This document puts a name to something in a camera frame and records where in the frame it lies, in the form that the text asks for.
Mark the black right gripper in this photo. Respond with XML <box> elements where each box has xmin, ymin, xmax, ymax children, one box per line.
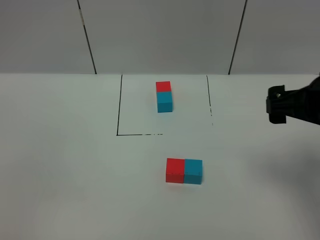
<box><xmin>266</xmin><ymin>76</ymin><xmax>320</xmax><ymax>125</ymax></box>

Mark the blue template cube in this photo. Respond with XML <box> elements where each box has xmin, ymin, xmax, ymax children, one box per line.
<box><xmin>156</xmin><ymin>91</ymin><xmax>173</xmax><ymax>113</ymax></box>

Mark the red template cube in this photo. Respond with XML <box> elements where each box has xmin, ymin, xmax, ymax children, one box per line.
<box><xmin>155</xmin><ymin>81</ymin><xmax>172</xmax><ymax>93</ymax></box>

